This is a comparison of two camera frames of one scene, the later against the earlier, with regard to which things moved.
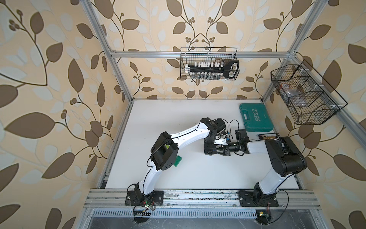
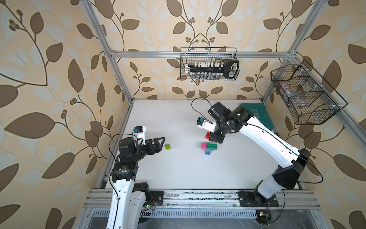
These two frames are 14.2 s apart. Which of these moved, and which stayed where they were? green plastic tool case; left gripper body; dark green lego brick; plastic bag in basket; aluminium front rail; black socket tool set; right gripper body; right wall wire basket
Moved: left gripper body; right gripper body; dark green lego brick
Stayed: green plastic tool case; aluminium front rail; plastic bag in basket; black socket tool set; right wall wire basket
